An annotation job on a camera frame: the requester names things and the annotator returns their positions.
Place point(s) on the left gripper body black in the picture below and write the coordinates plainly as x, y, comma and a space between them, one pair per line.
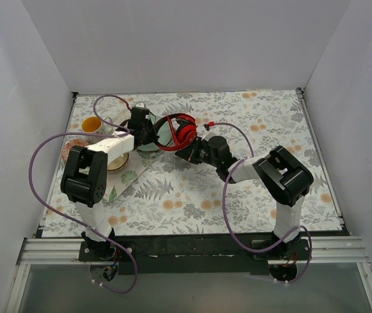
150, 132

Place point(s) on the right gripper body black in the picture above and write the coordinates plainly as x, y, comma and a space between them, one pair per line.
192, 152

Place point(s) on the red black headphones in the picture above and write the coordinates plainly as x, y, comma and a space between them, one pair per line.
183, 129

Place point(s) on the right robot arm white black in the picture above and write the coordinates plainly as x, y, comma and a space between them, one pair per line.
287, 180

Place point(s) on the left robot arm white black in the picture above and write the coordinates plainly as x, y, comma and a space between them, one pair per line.
84, 178

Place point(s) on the floral tablecloth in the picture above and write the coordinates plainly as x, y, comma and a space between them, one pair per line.
161, 194

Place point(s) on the green flower plate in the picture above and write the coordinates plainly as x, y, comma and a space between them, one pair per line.
165, 138

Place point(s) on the floral white serving tray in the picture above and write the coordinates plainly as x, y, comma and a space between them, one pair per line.
118, 181

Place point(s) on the beige bowl dark rim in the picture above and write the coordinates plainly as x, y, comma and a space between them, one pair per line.
118, 163

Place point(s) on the white mug yellow inside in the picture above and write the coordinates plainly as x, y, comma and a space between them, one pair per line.
94, 125

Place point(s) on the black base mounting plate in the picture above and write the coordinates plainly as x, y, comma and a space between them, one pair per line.
219, 253

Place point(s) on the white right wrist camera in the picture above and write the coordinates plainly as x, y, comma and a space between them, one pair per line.
209, 133

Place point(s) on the aluminium frame rail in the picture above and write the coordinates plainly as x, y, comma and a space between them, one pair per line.
348, 249

